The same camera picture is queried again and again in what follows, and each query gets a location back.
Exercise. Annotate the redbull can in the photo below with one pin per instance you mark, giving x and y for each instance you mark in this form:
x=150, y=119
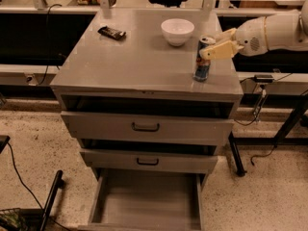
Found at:
x=202, y=66

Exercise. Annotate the white bowl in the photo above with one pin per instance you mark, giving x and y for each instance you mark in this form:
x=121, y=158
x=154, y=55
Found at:
x=177, y=31

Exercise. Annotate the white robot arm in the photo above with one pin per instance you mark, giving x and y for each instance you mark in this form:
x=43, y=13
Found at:
x=287, y=31

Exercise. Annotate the grey top drawer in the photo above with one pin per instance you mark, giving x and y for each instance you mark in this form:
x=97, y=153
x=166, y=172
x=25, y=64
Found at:
x=148, y=128

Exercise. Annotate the black table leg frame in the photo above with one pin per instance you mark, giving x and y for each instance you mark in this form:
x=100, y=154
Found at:
x=298, y=104

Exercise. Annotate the grey drawer cabinet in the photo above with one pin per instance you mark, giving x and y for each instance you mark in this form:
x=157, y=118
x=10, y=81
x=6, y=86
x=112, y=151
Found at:
x=142, y=74

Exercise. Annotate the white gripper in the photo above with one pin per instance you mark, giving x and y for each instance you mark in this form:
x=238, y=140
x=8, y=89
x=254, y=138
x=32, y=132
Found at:
x=251, y=37

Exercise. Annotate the black wire basket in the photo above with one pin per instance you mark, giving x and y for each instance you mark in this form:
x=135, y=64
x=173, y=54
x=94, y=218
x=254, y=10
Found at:
x=12, y=220

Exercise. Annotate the black stand bar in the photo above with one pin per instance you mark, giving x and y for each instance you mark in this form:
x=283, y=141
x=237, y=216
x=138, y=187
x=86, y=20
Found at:
x=58, y=183

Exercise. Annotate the black power adapter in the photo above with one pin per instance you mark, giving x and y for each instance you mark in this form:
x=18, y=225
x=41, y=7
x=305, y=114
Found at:
x=263, y=78

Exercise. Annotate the grey middle drawer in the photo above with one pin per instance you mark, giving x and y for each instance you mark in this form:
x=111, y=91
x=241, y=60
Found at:
x=137, y=160

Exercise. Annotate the dark snack bar wrapper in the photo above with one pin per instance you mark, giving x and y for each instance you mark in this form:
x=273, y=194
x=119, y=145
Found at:
x=111, y=33

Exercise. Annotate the grey open bottom drawer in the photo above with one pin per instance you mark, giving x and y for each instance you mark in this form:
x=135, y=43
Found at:
x=138, y=200

